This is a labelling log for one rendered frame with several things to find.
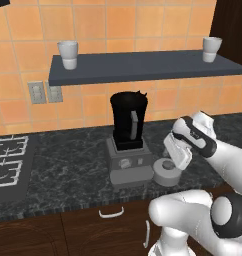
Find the dark grey wall shelf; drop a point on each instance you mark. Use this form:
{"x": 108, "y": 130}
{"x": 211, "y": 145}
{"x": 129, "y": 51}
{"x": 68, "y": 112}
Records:
{"x": 139, "y": 66}

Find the black blender jar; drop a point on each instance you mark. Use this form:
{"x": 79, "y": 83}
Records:
{"x": 128, "y": 121}

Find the white cup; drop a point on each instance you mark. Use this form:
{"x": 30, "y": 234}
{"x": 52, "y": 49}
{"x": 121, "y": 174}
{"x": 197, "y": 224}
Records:
{"x": 211, "y": 48}
{"x": 68, "y": 53}

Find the grey wall socket plate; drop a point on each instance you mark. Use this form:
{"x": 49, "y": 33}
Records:
{"x": 55, "y": 94}
{"x": 37, "y": 92}

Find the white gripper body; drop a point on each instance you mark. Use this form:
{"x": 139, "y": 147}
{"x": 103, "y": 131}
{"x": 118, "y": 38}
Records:
{"x": 178, "y": 152}

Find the dark wood drawer front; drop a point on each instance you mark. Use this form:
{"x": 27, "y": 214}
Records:
{"x": 104, "y": 223}

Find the grey blender base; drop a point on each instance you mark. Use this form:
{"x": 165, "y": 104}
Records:
{"x": 129, "y": 165}

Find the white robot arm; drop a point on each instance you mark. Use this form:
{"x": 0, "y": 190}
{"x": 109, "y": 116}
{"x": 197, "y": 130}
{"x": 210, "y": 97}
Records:
{"x": 193, "y": 213}

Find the black extractor hood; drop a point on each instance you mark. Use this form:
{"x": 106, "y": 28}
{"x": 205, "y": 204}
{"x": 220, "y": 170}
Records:
{"x": 0, "y": 2}

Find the dark wood wall cupboard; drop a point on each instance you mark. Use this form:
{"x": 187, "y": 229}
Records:
{"x": 231, "y": 30}

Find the grey blender lid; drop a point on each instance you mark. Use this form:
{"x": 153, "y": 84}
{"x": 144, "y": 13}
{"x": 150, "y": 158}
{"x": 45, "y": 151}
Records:
{"x": 166, "y": 173}

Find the grey gas hob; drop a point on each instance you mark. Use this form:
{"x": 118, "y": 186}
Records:
{"x": 9, "y": 163}

